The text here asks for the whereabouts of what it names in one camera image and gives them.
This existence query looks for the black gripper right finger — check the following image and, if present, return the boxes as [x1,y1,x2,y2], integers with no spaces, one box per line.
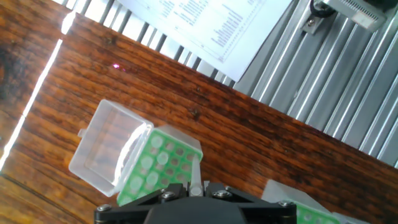
[202,184,300,224]

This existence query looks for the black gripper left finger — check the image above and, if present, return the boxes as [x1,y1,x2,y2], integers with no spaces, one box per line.
[93,182,191,224]

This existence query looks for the tall green pipette tip holder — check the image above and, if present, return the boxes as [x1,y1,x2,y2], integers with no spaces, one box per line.
[261,179,364,224]

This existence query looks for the brown wooden board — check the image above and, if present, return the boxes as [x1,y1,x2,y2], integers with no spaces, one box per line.
[0,0,398,224]

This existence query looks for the printed white paper sheet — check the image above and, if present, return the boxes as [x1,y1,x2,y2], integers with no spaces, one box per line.
[114,0,294,82]

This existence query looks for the small metal mount bracket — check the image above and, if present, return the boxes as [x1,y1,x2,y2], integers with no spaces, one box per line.
[302,16,321,35]

